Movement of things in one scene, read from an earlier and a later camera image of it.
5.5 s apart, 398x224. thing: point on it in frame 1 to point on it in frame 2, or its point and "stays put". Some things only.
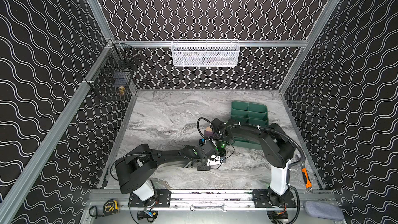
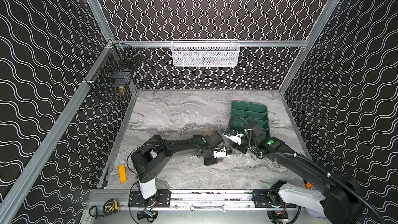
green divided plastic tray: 250,112 stays put
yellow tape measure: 110,206 stays put
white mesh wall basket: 205,53 stays put
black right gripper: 214,124 to 243,144
